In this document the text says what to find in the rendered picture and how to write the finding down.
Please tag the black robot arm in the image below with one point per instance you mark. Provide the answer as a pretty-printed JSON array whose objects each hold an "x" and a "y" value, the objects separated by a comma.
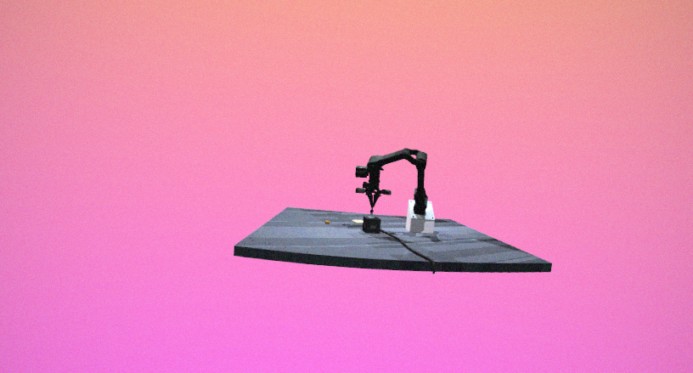
[{"x": 376, "y": 162}]

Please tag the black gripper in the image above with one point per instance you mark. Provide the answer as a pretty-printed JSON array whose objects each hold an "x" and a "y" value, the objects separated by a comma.
[{"x": 374, "y": 184}]

